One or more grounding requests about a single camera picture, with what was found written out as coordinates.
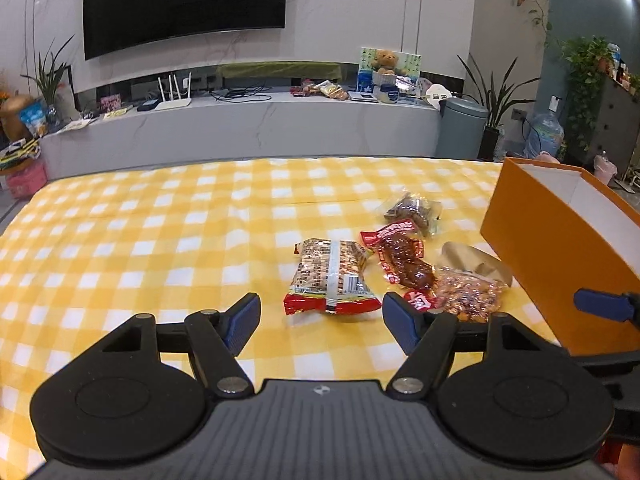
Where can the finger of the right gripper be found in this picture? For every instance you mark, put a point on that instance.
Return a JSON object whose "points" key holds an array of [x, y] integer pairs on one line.
{"points": [[618, 308]]}

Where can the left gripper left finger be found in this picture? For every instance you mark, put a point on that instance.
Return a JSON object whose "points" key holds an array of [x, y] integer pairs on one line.
{"points": [[216, 339]]}

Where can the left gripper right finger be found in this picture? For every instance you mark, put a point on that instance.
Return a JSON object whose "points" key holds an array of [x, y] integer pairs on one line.
{"points": [[427, 340]]}

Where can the red braised meat packet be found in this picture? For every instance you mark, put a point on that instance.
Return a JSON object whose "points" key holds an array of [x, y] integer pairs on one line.
{"points": [[400, 251]]}

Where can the clear mixed nuts bag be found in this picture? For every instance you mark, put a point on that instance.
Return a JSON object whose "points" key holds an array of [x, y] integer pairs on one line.
{"points": [[469, 283]]}

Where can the orange storage box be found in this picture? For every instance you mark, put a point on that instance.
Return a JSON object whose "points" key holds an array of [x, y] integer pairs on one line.
{"points": [[559, 229]]}

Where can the peanut snack bag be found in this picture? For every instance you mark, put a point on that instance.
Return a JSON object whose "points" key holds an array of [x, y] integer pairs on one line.
{"points": [[329, 278]]}

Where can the dark dried fruit packet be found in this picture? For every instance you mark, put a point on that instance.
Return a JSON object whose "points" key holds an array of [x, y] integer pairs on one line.
{"points": [[424, 214]]}

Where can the yellow checkered tablecloth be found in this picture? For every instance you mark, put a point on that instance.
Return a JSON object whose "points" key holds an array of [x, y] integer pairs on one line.
{"points": [[88, 253]]}

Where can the blue water jug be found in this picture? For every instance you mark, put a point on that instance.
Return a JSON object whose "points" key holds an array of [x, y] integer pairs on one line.
{"points": [[545, 134]]}

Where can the grey trash bin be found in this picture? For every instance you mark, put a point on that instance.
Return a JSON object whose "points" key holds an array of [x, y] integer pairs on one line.
{"points": [[461, 129]]}

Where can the white tv console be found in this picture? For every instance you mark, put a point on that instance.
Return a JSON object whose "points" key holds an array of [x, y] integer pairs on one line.
{"points": [[207, 129]]}

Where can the white wifi router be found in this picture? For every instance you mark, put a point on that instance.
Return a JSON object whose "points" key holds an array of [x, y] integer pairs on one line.
{"points": [[171, 95]]}

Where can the potted green plant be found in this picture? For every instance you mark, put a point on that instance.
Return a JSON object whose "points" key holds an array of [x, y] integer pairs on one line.
{"points": [[497, 99]]}

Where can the climbing vine plant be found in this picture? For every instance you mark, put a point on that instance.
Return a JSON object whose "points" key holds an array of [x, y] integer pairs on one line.
{"points": [[588, 62]]}

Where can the snack pile on console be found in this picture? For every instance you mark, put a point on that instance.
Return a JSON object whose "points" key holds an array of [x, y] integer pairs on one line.
{"points": [[327, 88]]}

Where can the teddy bear picture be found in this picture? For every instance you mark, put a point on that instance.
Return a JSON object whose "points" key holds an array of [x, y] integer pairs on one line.
{"points": [[383, 66]]}

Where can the left potted plant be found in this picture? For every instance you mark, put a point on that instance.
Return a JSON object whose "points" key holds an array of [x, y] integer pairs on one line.
{"points": [[47, 77]]}

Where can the black wall television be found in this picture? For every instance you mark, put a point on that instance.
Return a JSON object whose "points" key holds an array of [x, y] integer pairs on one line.
{"points": [[182, 2]]}

